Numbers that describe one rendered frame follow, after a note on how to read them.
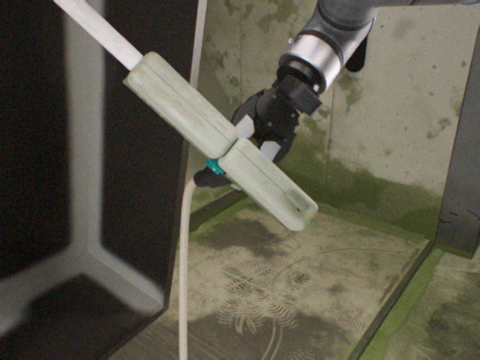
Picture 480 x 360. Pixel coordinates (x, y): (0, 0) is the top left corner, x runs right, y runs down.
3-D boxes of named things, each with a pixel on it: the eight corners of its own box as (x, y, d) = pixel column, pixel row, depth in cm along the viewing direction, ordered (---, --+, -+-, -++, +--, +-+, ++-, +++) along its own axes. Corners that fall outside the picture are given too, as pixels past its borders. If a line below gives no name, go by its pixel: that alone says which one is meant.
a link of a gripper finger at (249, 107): (238, 151, 65) (275, 114, 68) (242, 149, 63) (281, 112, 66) (217, 126, 64) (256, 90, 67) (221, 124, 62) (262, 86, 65)
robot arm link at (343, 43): (339, -34, 72) (323, 11, 82) (296, 20, 68) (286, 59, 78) (391, -4, 71) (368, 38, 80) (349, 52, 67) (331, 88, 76)
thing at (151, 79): (257, 212, 82) (331, 207, 61) (242, 232, 80) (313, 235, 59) (31, 10, 70) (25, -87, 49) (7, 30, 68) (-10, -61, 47)
